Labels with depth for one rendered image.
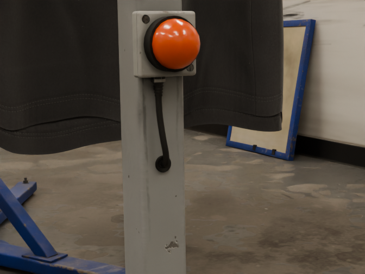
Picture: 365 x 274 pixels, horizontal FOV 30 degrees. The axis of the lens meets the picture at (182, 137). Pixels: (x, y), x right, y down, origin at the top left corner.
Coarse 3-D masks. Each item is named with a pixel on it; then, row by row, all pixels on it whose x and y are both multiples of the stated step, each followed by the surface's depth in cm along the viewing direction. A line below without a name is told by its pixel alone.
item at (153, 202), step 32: (128, 0) 53; (160, 0) 53; (128, 32) 53; (128, 64) 54; (192, 64) 53; (128, 96) 54; (128, 128) 55; (128, 160) 56; (128, 192) 56; (160, 192) 55; (128, 224) 57; (160, 224) 55; (128, 256) 57; (160, 256) 55
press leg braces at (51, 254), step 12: (0, 180) 199; (0, 192) 195; (0, 204) 196; (12, 204) 195; (12, 216) 194; (24, 216) 194; (24, 228) 192; (36, 228) 193; (24, 240) 192; (36, 240) 190; (36, 252) 190; (48, 252) 189
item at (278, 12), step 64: (0, 0) 75; (64, 0) 79; (192, 0) 88; (256, 0) 91; (0, 64) 76; (64, 64) 80; (256, 64) 93; (0, 128) 77; (64, 128) 81; (256, 128) 94
